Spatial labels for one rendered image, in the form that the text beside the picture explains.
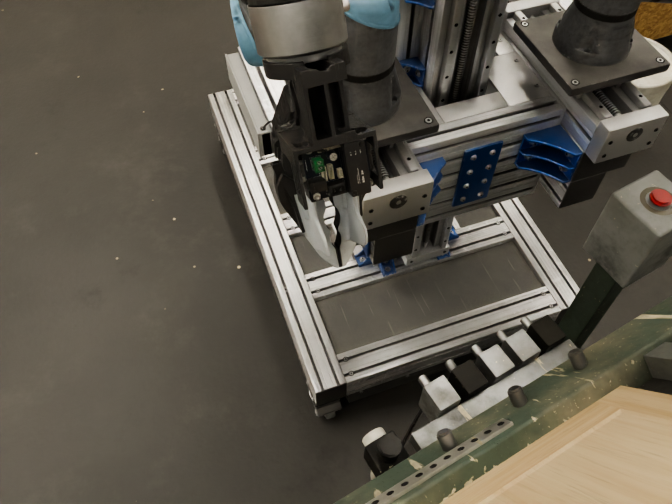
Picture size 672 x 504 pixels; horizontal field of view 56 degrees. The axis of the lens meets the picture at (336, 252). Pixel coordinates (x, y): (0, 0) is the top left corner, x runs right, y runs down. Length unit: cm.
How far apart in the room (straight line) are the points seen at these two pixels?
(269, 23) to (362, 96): 62
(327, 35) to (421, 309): 145
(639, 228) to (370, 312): 86
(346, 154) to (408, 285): 142
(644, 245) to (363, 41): 64
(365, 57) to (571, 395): 63
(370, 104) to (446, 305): 92
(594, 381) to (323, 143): 70
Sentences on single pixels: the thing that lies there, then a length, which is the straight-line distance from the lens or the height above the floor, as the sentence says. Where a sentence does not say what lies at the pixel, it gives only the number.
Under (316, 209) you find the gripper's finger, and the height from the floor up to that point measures 137.
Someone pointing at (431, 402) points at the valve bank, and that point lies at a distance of 118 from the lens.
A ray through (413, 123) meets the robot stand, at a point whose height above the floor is 104.
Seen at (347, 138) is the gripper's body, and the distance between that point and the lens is 51.
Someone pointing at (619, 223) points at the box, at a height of 88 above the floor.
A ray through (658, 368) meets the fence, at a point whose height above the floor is 91.
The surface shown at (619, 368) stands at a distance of 112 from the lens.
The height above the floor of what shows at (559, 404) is 91.
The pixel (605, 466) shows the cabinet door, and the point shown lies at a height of 101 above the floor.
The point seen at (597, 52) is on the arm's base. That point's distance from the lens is 135.
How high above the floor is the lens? 183
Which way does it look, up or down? 55 degrees down
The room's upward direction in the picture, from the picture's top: straight up
